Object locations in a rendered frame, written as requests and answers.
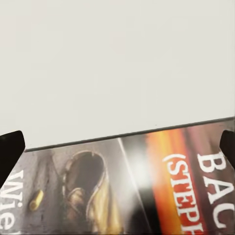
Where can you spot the hardback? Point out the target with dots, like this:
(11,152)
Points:
(166,181)

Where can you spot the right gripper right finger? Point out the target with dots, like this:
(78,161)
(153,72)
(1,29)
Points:
(227,146)

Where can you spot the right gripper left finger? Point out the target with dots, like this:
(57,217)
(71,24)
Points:
(12,146)

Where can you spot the bed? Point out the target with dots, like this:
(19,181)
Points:
(73,70)

